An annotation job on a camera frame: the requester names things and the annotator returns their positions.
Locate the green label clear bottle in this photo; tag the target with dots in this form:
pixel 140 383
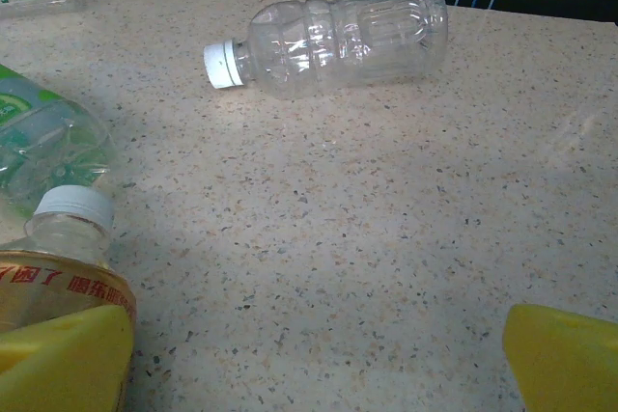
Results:
pixel 43 142

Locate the clear ribbed bottle white cap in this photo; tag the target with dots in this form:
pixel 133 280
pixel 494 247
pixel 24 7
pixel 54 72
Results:
pixel 367 35

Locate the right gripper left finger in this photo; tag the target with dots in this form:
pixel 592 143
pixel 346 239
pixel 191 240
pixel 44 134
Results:
pixel 63 368

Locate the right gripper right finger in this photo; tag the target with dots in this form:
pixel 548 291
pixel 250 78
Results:
pixel 570 368

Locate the gold red label bottle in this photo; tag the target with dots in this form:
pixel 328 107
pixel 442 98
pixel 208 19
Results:
pixel 63 277

